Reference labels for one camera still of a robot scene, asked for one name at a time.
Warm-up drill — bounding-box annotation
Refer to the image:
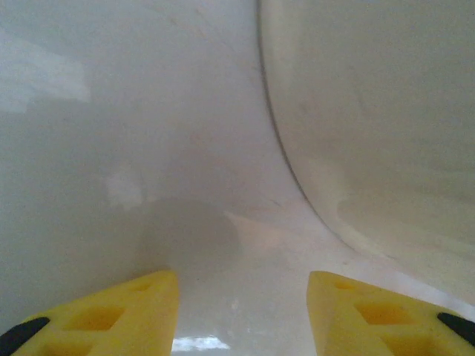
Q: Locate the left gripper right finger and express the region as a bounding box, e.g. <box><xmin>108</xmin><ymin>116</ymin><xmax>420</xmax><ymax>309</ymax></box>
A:
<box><xmin>307</xmin><ymin>270</ymin><xmax>475</xmax><ymax>356</ymax></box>

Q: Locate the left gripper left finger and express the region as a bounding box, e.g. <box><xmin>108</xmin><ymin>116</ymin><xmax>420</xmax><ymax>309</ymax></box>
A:
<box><xmin>0</xmin><ymin>269</ymin><xmax>180</xmax><ymax>356</ymax></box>

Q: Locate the white plastic bin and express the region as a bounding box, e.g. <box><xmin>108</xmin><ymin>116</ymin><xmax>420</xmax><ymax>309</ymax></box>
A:
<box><xmin>255</xmin><ymin>0</ymin><xmax>475</xmax><ymax>309</ymax></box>

